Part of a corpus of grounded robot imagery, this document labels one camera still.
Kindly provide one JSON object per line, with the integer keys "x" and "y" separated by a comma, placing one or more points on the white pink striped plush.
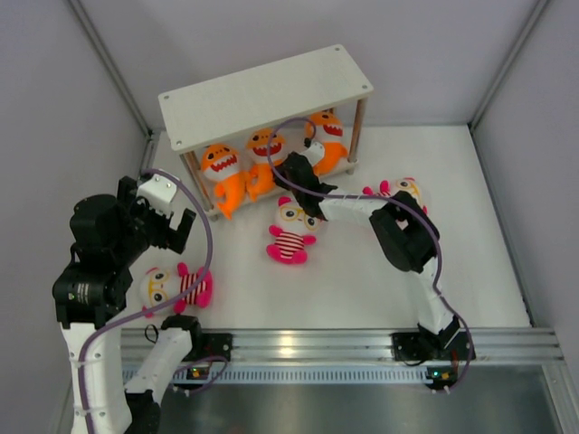
{"x": 292, "y": 231}
{"x": 405, "y": 184}
{"x": 158, "y": 285}

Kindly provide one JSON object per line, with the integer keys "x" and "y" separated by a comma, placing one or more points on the white two-tier shelf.
{"x": 230, "y": 107}

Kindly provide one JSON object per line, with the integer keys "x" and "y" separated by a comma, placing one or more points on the white pink striped plush right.
{"x": 405, "y": 184}

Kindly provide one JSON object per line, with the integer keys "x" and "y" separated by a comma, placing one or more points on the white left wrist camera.
{"x": 160, "y": 193}

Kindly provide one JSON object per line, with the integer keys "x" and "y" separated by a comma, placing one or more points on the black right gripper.
{"x": 280, "y": 177}

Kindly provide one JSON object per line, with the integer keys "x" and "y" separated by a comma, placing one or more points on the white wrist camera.
{"x": 314, "y": 153}
{"x": 160, "y": 193}

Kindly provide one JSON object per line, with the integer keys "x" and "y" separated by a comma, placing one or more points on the grey slotted cable duct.
{"x": 311, "y": 374}

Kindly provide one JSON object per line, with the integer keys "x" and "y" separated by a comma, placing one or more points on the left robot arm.
{"x": 111, "y": 231}

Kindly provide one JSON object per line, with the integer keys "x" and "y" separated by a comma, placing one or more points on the orange shark plush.
{"x": 261, "y": 144}
{"x": 329, "y": 132}
{"x": 221, "y": 164}

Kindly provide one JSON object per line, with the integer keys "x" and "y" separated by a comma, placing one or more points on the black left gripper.
{"x": 168, "y": 238}

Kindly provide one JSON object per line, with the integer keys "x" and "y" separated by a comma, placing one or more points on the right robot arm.
{"x": 410, "y": 242}

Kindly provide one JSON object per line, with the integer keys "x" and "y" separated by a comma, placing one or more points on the white pink striped plush left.
{"x": 158, "y": 285}

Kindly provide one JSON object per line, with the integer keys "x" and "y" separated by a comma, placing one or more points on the white pink striped plush centre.
{"x": 292, "y": 231}

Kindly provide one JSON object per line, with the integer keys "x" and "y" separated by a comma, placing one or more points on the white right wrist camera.
{"x": 314, "y": 153}

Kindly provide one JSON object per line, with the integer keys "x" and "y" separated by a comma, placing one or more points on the aluminium mounting rail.
{"x": 490, "y": 345}

